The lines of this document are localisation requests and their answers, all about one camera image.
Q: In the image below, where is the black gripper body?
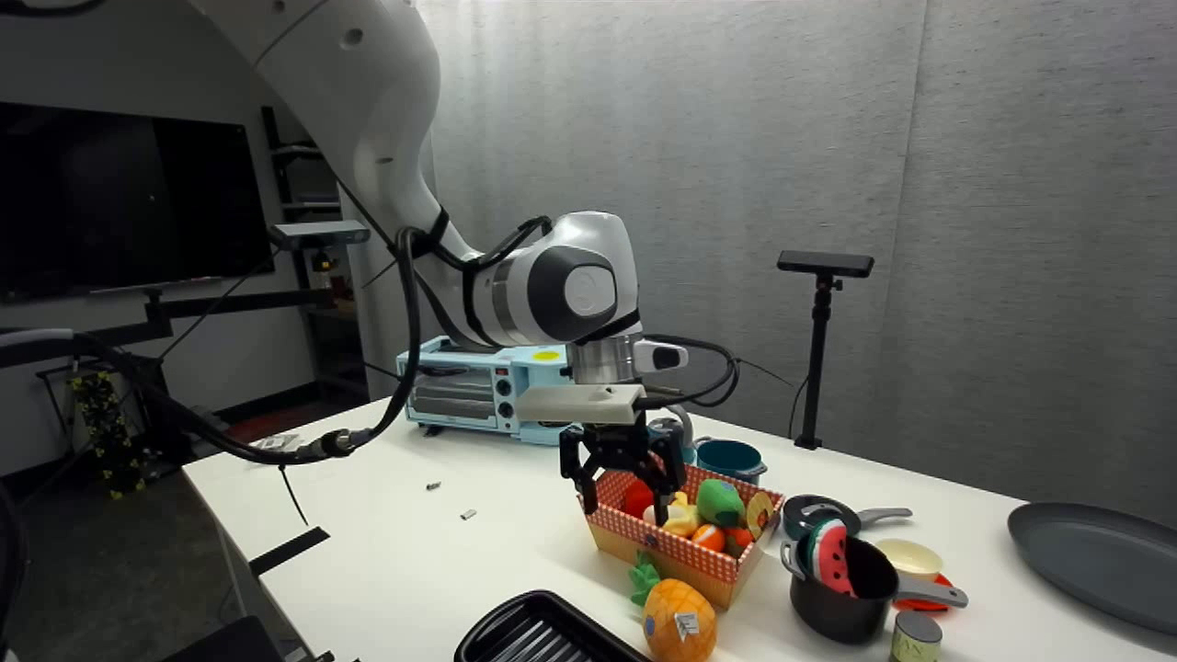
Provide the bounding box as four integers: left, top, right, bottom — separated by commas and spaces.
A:
554, 411, 690, 494

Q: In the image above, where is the green plush pear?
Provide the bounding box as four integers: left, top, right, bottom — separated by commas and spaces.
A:
690, 473, 746, 534

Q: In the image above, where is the black ribbed tray plate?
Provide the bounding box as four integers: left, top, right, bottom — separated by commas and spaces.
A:
449, 583, 654, 662

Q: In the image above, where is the small yellow toy plate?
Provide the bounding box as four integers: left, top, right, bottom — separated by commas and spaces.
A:
877, 537, 950, 582

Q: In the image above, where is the large dark grey plate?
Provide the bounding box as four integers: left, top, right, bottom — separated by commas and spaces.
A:
1004, 501, 1177, 638

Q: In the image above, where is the red plush tomato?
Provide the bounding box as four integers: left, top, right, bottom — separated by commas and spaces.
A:
607, 473, 663, 519

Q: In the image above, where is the yellow plush fruit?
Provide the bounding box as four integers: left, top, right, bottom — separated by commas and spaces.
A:
643, 489, 701, 541

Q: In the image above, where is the teal toy pot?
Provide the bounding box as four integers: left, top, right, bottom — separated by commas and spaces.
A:
690, 436, 772, 484

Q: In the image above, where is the orange checkered basket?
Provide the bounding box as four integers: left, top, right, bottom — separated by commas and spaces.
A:
573, 454, 786, 613

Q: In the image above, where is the round fruit slice toy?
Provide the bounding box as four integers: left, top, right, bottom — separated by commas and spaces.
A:
742, 489, 782, 541

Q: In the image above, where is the light blue toaster oven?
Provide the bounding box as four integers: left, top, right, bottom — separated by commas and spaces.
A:
392, 334, 582, 447

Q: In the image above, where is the orange plush pineapple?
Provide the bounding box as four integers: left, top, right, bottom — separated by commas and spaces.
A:
624, 555, 722, 662

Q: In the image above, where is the watermelon slice toy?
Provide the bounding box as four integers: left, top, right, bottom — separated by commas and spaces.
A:
804, 513, 861, 599

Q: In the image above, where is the black toy cooking pot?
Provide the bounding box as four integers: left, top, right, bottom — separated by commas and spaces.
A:
776, 534, 906, 646

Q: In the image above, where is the long black table strip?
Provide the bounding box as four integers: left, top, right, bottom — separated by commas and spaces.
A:
248, 525, 335, 582

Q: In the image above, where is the small tin can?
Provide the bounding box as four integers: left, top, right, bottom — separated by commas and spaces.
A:
888, 611, 944, 662

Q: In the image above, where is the green potted plant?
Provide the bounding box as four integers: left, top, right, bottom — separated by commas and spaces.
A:
63, 365, 163, 495

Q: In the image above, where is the black flat screen monitor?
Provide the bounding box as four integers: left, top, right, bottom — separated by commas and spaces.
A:
0, 98, 280, 305

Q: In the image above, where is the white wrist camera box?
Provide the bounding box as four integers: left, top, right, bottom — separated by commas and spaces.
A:
519, 377, 646, 430

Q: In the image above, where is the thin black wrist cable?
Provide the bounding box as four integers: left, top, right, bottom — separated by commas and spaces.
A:
635, 329, 746, 414

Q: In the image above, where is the small black pan silver handle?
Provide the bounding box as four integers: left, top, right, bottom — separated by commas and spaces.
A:
779, 494, 917, 545

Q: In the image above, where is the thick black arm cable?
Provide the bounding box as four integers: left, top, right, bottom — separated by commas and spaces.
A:
68, 224, 428, 472

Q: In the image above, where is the black camera on stand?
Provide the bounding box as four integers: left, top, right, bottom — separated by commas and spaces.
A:
772, 246, 878, 452

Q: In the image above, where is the black metal rail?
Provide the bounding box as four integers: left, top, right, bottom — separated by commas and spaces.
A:
0, 286, 310, 371

